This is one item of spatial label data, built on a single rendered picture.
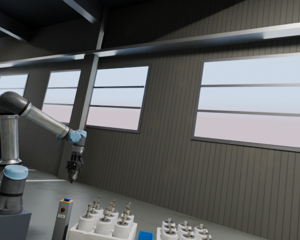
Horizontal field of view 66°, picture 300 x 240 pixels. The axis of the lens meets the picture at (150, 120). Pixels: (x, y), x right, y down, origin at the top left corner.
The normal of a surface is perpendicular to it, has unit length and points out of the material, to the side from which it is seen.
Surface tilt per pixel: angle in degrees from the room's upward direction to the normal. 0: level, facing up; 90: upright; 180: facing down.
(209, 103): 90
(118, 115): 90
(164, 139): 90
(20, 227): 90
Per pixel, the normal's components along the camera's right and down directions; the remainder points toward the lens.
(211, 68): -0.51, -0.21
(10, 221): 0.85, 0.07
